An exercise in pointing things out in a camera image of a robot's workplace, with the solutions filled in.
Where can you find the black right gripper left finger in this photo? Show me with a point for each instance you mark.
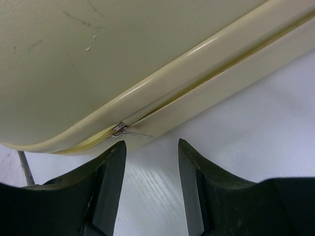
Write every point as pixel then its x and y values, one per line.
pixel 82 202

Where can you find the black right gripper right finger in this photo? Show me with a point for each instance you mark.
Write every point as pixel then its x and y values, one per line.
pixel 219 203

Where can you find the yellow hard-shell suitcase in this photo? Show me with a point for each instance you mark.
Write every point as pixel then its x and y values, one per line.
pixel 76 76

